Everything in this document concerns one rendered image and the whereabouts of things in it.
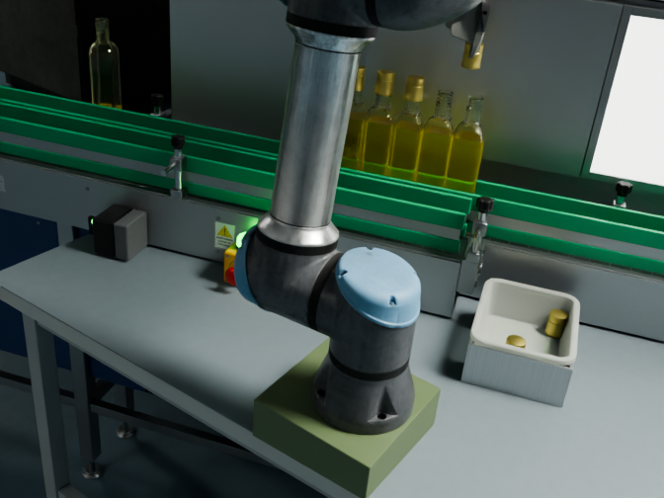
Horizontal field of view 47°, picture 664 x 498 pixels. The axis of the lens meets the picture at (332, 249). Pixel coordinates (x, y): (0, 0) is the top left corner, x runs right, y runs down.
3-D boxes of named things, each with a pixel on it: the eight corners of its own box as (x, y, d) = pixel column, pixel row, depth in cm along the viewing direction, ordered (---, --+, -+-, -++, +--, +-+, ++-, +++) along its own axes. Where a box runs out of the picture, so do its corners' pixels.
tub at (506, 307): (569, 334, 145) (581, 295, 141) (563, 406, 126) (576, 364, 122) (478, 312, 149) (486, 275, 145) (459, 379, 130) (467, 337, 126)
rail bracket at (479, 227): (489, 237, 149) (501, 178, 143) (476, 277, 135) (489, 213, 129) (473, 233, 150) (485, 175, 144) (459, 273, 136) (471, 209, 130)
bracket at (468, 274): (482, 273, 151) (488, 241, 148) (474, 295, 143) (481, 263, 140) (463, 268, 152) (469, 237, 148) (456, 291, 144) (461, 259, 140)
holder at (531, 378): (569, 322, 150) (579, 288, 146) (561, 407, 127) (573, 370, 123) (482, 301, 154) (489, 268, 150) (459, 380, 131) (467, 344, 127)
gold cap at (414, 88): (424, 98, 147) (427, 75, 145) (420, 103, 144) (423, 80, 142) (406, 95, 148) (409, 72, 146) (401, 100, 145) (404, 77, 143)
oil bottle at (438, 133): (442, 213, 158) (458, 114, 148) (437, 224, 153) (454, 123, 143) (415, 207, 159) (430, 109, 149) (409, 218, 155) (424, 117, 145)
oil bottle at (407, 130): (414, 208, 159) (429, 110, 149) (407, 219, 154) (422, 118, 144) (387, 203, 160) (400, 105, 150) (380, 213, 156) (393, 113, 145)
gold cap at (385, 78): (394, 96, 146) (397, 74, 144) (376, 96, 146) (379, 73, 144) (390, 91, 149) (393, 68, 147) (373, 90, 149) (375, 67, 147)
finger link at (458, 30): (445, 55, 138) (451, 2, 135) (476, 58, 139) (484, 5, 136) (448, 58, 136) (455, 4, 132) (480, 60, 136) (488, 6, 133)
